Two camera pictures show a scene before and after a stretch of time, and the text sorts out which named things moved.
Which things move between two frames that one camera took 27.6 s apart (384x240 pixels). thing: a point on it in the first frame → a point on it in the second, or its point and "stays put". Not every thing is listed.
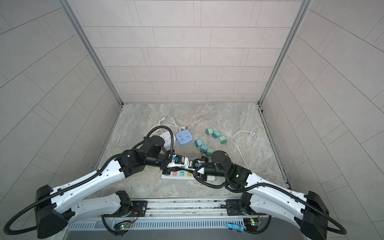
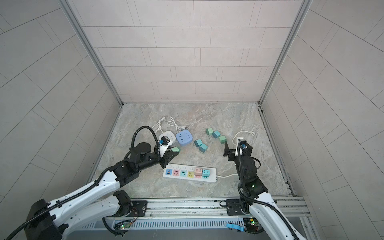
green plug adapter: [223, 139] stays put
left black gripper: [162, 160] stays put
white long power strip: [183, 174] stays put
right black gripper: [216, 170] → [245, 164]
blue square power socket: [184, 137] stays put
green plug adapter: [209, 151] → [175, 149]
